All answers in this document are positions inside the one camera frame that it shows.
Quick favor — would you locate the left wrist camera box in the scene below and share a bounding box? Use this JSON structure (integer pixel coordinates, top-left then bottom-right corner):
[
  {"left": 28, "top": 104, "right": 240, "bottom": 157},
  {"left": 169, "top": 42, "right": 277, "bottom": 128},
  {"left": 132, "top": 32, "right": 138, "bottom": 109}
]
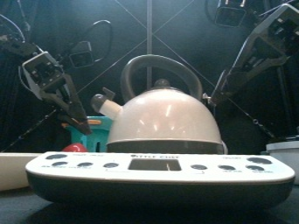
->
[{"left": 69, "top": 40, "right": 96, "bottom": 69}]

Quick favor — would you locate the white toy kettle grey handle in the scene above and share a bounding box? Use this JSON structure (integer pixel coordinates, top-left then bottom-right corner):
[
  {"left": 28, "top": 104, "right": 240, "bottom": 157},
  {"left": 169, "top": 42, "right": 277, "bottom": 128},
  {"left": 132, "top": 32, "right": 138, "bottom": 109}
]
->
[{"left": 89, "top": 53, "right": 229, "bottom": 155}]

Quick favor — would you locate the thin diagonal brace wire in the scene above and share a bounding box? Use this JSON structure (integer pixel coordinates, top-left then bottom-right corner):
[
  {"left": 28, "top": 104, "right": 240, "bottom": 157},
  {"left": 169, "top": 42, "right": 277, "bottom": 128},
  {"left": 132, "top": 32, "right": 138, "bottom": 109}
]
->
[
  {"left": 113, "top": 0, "right": 277, "bottom": 138},
  {"left": 0, "top": 0, "right": 196, "bottom": 152}
]

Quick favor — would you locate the red toy fruit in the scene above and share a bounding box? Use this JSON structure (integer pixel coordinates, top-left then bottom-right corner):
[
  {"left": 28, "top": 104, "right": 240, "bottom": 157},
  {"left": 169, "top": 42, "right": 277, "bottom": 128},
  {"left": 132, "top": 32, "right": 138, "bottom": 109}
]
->
[{"left": 60, "top": 143, "right": 89, "bottom": 153}]

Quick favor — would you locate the black looped camera cable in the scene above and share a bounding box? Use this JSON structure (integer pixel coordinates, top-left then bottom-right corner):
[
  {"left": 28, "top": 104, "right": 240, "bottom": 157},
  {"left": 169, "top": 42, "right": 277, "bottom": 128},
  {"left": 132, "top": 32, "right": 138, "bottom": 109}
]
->
[{"left": 81, "top": 19, "right": 114, "bottom": 63}]

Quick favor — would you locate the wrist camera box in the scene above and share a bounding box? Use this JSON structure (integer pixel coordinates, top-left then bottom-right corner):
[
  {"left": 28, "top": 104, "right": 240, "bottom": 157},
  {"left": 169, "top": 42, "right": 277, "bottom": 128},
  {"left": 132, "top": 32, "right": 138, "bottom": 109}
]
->
[
  {"left": 213, "top": 0, "right": 248, "bottom": 29},
  {"left": 69, "top": 40, "right": 96, "bottom": 69}
]

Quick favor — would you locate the white shallow bowl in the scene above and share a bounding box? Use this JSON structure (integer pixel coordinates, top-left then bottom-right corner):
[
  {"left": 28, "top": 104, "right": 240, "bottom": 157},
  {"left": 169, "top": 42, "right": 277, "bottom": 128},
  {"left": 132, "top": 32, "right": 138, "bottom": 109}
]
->
[{"left": 0, "top": 152, "right": 42, "bottom": 193}]

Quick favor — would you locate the white pot grey rim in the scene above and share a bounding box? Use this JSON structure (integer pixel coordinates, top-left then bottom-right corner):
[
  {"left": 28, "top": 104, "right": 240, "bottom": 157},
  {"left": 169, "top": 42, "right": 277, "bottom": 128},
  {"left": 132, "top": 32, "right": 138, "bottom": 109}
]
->
[{"left": 260, "top": 136, "right": 299, "bottom": 186}]

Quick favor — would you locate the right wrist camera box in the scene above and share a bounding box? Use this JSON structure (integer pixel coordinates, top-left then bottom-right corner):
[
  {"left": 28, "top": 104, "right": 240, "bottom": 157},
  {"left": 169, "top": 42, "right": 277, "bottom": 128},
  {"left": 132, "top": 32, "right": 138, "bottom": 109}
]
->
[{"left": 213, "top": 0, "right": 248, "bottom": 29}]

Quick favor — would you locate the teal basket orange handle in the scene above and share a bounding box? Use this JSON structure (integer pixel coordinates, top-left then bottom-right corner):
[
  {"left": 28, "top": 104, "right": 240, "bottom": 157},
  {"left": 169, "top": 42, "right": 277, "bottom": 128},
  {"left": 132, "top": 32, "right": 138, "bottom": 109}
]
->
[{"left": 60, "top": 115, "right": 114, "bottom": 153}]

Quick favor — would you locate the vertical metal frame pole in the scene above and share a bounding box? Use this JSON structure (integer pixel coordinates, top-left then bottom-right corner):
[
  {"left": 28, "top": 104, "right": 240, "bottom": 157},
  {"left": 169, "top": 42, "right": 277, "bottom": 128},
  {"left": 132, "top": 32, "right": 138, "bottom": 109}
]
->
[{"left": 145, "top": 0, "right": 154, "bottom": 91}]

